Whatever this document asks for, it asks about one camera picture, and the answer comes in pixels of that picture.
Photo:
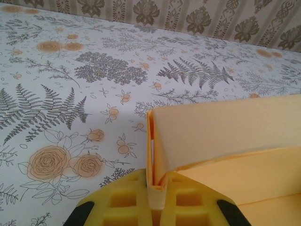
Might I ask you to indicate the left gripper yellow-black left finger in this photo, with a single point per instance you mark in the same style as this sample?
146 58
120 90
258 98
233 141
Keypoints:
117 207

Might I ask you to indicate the floral patterned table cover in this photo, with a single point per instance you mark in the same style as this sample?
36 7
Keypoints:
70 94

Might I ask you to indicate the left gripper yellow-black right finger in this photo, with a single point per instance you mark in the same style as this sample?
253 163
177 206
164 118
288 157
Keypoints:
200 207

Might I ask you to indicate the yellow paper box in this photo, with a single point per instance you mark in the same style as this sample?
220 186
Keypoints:
211 129

